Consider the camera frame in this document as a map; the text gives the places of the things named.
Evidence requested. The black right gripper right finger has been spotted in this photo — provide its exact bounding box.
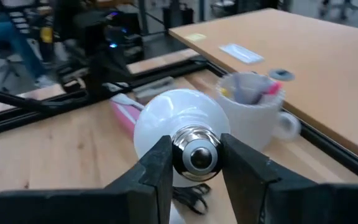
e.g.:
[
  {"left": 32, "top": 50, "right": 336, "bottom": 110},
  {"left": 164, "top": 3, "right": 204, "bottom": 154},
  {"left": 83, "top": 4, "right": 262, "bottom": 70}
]
[{"left": 221, "top": 133, "right": 358, "bottom": 224}]

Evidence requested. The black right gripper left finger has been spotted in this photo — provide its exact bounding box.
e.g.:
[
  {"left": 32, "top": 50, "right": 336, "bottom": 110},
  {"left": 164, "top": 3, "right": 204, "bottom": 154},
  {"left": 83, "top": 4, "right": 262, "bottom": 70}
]
[{"left": 0, "top": 135, "right": 174, "bottom": 224}]

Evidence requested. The black power cord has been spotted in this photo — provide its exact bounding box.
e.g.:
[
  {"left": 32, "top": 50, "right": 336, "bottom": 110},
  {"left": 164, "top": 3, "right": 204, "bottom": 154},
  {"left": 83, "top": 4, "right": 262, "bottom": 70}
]
[{"left": 172, "top": 183, "right": 213, "bottom": 215}]

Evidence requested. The small round white light bulb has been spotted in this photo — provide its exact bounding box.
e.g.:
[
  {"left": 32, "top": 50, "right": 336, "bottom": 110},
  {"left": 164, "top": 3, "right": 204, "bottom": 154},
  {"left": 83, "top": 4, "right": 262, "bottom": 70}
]
[{"left": 134, "top": 88, "right": 231, "bottom": 187}]

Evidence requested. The white textured mug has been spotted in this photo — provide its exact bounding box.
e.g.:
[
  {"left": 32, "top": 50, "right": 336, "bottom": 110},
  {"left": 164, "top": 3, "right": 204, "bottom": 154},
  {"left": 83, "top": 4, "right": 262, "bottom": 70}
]
[{"left": 216, "top": 72, "right": 301, "bottom": 152}]

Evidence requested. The pink flat case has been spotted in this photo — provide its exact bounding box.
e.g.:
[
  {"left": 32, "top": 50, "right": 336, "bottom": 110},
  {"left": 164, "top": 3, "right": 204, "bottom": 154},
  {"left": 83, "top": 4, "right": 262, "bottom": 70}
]
[{"left": 109, "top": 93, "right": 145, "bottom": 138}]

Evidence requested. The white label card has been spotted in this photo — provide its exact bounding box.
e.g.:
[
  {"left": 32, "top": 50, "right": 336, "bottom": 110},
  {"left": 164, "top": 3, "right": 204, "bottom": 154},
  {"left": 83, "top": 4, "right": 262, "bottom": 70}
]
[{"left": 219, "top": 43, "right": 265, "bottom": 65}]

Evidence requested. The tan desk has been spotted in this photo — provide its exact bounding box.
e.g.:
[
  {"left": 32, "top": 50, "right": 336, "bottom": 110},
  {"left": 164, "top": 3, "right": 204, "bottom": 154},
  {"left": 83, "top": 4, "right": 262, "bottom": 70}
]
[{"left": 168, "top": 7, "right": 358, "bottom": 167}]

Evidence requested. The yellow sticky note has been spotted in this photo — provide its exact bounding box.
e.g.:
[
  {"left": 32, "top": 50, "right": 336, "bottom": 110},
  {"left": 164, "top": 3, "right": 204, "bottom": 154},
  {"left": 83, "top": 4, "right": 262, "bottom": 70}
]
[{"left": 185, "top": 32, "right": 208, "bottom": 43}]

